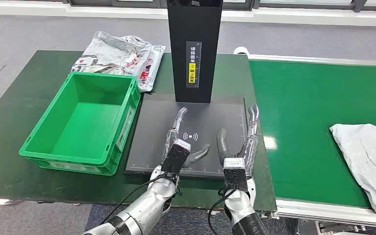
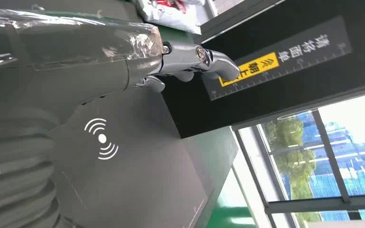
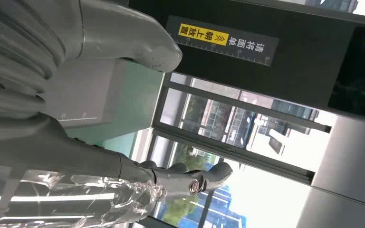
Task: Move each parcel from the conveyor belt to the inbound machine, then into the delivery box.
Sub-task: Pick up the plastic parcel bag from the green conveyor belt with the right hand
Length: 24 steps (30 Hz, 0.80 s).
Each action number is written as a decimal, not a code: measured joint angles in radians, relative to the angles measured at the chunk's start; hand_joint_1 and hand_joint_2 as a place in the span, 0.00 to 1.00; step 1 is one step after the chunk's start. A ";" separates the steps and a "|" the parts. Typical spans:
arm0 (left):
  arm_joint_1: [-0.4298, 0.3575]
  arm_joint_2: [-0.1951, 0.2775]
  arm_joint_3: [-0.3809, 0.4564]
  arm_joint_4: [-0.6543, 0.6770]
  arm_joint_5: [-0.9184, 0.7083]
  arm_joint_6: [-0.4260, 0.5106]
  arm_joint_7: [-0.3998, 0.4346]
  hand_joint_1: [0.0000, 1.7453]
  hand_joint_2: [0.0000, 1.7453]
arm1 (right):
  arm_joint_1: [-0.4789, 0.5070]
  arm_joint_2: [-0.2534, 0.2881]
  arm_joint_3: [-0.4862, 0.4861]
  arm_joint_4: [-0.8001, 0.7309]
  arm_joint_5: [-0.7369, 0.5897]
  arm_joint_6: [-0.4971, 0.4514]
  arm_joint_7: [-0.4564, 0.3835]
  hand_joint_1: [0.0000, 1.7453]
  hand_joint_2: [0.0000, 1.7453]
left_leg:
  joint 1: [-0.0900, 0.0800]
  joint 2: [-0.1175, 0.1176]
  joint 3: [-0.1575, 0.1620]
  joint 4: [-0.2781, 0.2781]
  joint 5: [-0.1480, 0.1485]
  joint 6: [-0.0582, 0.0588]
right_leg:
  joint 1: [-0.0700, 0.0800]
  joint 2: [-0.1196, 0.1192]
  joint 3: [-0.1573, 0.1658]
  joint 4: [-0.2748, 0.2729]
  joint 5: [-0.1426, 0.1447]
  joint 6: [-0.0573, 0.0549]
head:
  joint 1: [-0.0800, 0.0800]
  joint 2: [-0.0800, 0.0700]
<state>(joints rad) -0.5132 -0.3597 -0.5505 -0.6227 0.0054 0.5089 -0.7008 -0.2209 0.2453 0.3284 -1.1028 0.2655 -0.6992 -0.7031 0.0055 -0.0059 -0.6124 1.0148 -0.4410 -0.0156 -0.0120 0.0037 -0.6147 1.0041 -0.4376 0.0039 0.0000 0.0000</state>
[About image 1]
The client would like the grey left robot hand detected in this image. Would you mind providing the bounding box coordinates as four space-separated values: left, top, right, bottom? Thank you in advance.
161 106 212 169

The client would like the pale grey mailer parcel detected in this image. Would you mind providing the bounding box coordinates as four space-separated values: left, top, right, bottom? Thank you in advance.
329 123 376 216

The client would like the black inbound scanner machine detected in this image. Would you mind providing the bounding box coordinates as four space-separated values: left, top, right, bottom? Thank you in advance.
124 0 264 181

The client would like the green conveyor belt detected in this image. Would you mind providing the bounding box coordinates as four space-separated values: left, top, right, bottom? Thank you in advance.
248 59 376 209

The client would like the flat white red-print mailer bag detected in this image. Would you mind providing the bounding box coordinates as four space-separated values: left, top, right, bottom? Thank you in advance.
136 45 166 93

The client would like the green plastic crate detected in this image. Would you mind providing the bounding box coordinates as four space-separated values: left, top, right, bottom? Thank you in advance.
19 71 141 176

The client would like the crumpled silver printed mailer bag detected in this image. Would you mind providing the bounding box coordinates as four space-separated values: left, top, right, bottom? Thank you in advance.
70 31 154 77

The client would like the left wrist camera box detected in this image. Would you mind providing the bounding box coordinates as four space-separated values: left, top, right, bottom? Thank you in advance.
160 139 192 177

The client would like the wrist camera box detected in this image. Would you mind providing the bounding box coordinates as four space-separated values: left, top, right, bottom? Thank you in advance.
160 139 192 177
222 157 248 192

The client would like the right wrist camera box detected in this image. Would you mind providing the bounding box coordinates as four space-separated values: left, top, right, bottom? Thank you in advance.
222 157 248 192

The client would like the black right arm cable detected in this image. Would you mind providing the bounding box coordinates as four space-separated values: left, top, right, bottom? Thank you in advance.
207 188 239 235

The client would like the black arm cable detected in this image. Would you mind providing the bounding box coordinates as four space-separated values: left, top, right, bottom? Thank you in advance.
99 173 170 227
207 188 239 235

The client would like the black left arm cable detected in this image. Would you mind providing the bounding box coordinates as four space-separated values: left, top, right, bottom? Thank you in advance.
99 173 170 227

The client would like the aluminium conveyor frame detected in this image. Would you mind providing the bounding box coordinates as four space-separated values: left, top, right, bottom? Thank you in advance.
233 47 376 235

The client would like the dark window frame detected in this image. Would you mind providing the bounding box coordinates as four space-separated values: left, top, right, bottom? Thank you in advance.
63 0 376 13

